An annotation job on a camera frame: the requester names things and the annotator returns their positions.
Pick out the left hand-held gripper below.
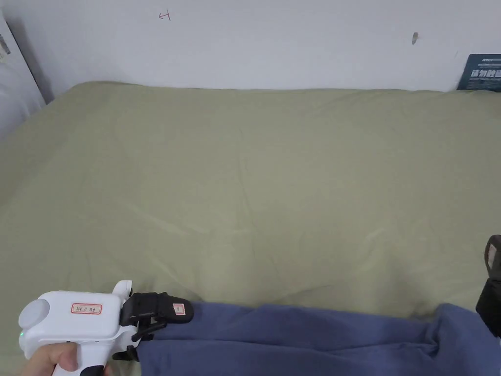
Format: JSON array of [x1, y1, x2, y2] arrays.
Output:
[[18, 280, 195, 376]]

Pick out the dark blue garment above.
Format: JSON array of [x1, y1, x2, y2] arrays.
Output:
[[137, 301, 501, 376]]

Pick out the person's left hand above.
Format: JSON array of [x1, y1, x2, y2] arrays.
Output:
[[13, 341, 115, 376]]

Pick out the bed with pale green sheet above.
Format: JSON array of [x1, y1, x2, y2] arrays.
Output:
[[0, 81, 501, 376]]

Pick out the dark blue sign card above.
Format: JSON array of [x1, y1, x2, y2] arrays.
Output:
[[456, 54, 501, 93]]

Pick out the white appliance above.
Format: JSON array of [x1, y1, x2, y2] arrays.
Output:
[[0, 8, 48, 140]]

